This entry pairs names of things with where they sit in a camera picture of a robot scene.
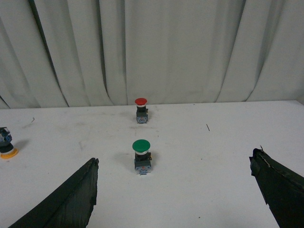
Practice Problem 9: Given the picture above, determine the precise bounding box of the yellow mushroom push button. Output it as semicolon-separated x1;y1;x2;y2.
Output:
0;127;19;159

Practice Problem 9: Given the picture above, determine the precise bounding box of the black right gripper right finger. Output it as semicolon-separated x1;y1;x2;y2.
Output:
249;148;304;228

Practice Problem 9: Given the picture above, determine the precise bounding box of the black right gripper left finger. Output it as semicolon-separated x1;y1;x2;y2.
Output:
10;158;99;228

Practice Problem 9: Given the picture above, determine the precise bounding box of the white curtain backdrop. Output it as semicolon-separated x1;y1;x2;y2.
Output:
0;0;304;109

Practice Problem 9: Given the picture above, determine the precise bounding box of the red mushroom push button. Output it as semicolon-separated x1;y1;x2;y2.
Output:
135;97;148;124

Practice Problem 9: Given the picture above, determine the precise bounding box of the green mushroom push button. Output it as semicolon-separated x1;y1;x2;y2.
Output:
132;139;152;175

